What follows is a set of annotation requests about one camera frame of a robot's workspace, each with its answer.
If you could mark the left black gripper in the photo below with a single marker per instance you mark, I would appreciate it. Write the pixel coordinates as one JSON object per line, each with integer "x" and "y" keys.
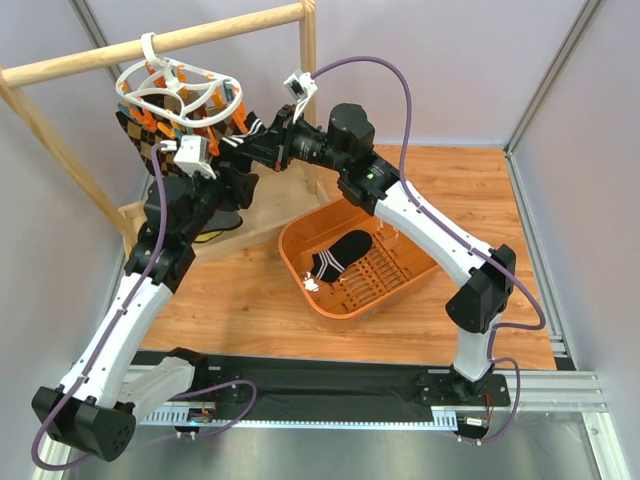
{"x": 232, "y": 176}

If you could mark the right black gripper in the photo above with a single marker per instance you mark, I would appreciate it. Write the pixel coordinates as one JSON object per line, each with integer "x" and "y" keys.
{"x": 285, "y": 145}

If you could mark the black striped ankle sock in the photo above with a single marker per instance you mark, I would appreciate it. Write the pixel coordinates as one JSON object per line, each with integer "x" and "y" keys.
{"x": 330, "y": 264}

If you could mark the black sock yellow trim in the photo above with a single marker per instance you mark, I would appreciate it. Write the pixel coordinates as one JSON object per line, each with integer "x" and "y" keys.
{"x": 221, "y": 222}

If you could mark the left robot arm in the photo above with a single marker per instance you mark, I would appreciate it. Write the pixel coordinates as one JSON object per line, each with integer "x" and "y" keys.
{"x": 91, "y": 409}

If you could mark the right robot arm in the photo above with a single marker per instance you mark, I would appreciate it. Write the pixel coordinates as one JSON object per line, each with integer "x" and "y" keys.
{"x": 482, "y": 273}

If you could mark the white round clip hanger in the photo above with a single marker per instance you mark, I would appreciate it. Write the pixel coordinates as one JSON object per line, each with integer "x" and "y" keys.
{"x": 174, "y": 90}

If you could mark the orange brown argyle sock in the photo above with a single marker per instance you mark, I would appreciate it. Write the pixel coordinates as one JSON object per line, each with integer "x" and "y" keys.
{"x": 216, "y": 131}

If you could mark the orange plastic basket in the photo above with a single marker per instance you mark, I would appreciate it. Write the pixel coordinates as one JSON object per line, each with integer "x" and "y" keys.
{"x": 392, "y": 268}

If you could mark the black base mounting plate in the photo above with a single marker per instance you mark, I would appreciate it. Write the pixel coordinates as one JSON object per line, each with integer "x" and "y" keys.
{"x": 289, "y": 390}

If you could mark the wooden drying rack frame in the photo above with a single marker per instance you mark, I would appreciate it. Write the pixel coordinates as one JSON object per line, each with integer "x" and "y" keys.
{"x": 14, "y": 79}

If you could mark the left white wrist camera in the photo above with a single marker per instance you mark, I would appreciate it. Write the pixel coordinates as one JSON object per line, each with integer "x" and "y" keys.
{"x": 190, "y": 155}

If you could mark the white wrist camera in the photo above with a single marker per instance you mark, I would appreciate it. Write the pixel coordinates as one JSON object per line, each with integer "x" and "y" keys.
{"x": 302, "y": 87}
{"x": 190, "y": 155}

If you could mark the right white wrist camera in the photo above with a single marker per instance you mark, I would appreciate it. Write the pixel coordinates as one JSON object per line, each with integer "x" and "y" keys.
{"x": 302, "y": 87}

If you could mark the aluminium slotted rail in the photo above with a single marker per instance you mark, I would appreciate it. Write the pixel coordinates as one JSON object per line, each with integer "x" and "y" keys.
{"x": 530, "y": 391}

